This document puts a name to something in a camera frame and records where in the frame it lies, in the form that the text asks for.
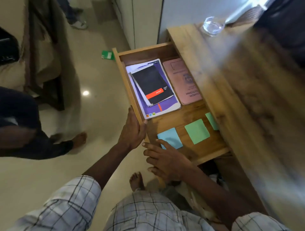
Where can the wooden desk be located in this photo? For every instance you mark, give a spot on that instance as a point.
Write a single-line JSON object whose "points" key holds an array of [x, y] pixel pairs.
{"points": [[257, 95]]}

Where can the person's right forearm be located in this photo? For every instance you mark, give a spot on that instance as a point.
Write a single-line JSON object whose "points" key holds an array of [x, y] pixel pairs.
{"points": [[214, 197]]}

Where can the pink booklet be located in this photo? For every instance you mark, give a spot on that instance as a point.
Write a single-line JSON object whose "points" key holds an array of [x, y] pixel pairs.
{"points": [[182, 81]]}

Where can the dark wooden table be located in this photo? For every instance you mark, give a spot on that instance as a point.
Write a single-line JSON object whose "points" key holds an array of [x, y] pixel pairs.
{"points": [[47, 59]]}

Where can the person's left thumb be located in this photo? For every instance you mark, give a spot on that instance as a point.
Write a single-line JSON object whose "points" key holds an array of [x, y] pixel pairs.
{"points": [[143, 129]]}

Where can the white bag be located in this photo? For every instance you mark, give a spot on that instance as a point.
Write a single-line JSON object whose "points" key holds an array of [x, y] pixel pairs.
{"points": [[197, 202]]}

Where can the person's right middle finger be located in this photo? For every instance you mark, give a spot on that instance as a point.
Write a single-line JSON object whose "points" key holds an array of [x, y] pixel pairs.
{"points": [[150, 155]]}

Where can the black chair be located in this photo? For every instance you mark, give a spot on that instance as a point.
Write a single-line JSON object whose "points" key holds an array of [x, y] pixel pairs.
{"points": [[283, 26]]}

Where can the wooden drawer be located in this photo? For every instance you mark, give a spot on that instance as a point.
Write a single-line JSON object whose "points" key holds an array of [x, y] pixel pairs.
{"points": [[188, 152]]}

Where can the white cabinet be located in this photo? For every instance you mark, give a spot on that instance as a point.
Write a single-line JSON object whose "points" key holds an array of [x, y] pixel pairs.
{"points": [[147, 21]]}

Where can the person's right little finger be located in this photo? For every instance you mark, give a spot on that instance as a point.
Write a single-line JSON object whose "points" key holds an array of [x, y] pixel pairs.
{"points": [[163, 143]]}

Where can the person's bare foot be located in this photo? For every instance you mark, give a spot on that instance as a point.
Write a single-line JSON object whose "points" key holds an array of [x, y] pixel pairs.
{"points": [[137, 181]]}

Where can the person's right hand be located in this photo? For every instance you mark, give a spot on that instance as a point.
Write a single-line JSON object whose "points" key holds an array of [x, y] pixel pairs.
{"points": [[171, 163]]}

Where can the clear drinking glass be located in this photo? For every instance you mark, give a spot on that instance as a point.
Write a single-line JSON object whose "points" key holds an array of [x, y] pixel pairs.
{"points": [[212, 26]]}

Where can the black bag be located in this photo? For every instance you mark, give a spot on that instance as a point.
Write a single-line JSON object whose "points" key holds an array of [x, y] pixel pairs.
{"points": [[8, 47]]}

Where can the green sticky note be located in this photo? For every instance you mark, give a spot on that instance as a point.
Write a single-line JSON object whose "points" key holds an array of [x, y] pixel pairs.
{"points": [[211, 121], [197, 131]]}

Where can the person's left forearm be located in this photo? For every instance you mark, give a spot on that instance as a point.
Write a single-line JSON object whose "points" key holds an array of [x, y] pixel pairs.
{"points": [[107, 164]]}

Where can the purple notebook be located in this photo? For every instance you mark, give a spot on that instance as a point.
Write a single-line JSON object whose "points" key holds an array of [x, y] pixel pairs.
{"points": [[164, 108]]}

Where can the blue sticky note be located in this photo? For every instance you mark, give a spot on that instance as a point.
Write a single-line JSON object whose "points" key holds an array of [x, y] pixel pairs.
{"points": [[170, 138]]}

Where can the person's left hand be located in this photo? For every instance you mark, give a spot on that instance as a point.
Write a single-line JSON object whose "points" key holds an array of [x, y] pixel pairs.
{"points": [[129, 133]]}

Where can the plaid shirt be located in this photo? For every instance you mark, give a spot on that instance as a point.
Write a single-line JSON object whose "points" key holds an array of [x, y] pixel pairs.
{"points": [[147, 211]]}

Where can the person's right thumb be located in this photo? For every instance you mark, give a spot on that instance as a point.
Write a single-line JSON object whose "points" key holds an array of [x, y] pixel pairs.
{"points": [[154, 171]]}

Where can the grey flat device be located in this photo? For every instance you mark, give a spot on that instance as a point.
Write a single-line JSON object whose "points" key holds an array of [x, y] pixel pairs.
{"points": [[247, 14]]}

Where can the black notebook with orange label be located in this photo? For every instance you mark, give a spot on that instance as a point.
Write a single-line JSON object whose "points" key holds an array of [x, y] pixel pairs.
{"points": [[152, 83]]}

